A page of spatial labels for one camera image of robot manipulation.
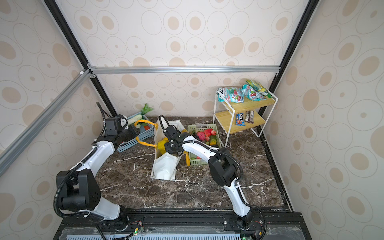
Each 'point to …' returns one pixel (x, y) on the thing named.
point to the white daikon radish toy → (139, 117)
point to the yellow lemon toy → (161, 146)
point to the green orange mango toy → (213, 140)
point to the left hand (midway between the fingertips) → (143, 125)
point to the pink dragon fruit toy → (201, 135)
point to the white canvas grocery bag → (165, 166)
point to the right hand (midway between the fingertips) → (170, 148)
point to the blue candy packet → (239, 120)
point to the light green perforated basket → (195, 160)
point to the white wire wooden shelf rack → (224, 113)
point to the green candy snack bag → (231, 94)
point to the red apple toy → (208, 132)
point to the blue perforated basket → (143, 134)
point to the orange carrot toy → (146, 127)
